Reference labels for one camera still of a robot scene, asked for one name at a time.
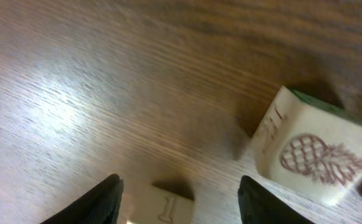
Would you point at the yellow car block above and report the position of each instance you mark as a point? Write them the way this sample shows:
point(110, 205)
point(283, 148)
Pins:
point(162, 201)

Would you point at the pineapple green B block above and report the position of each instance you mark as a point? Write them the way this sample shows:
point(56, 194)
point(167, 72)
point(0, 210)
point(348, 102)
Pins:
point(309, 146)

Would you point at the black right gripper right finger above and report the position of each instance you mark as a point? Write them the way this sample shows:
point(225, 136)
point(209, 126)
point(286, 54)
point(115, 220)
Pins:
point(259, 206)

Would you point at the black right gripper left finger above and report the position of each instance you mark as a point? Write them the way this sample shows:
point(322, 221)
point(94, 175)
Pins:
point(100, 205)

